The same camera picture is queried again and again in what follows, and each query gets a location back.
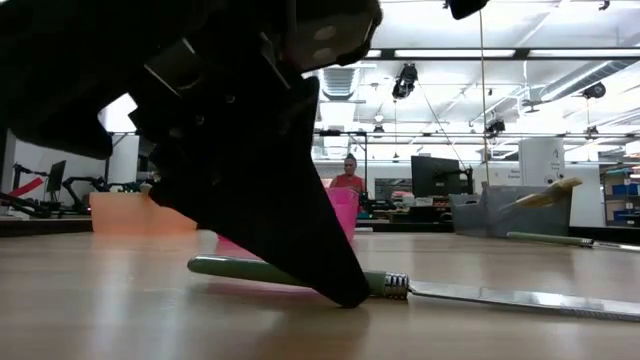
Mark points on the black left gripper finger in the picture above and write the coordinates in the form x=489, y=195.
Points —
x=260, y=200

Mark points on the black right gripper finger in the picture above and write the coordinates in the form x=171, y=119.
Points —
x=467, y=7

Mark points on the pink-red plastic bin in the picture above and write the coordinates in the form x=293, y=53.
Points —
x=345, y=215

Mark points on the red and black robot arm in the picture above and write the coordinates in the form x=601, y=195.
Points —
x=25, y=187

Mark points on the black background robot arm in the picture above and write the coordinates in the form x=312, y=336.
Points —
x=75, y=190

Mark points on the person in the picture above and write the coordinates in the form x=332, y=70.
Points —
x=347, y=181

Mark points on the thin vertical pole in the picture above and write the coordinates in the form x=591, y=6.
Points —
x=483, y=100

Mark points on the orange plastic bin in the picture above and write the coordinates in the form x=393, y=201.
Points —
x=115, y=215

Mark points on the white pillar with sign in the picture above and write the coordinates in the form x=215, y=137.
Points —
x=542, y=160

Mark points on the large black computer monitor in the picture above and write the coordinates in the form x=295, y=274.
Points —
x=435, y=175

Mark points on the small black monitor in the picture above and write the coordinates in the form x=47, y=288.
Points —
x=56, y=175

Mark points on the grey plastic bin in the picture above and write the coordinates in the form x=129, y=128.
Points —
x=480, y=215

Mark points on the shelf with blue bins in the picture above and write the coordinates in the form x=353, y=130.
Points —
x=625, y=190

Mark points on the black metal workstation frame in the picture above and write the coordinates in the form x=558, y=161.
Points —
x=330, y=133

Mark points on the black round camera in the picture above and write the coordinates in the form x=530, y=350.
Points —
x=405, y=82
x=595, y=90
x=495, y=126

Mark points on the silver ventilation duct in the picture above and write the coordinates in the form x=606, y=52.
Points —
x=340, y=82

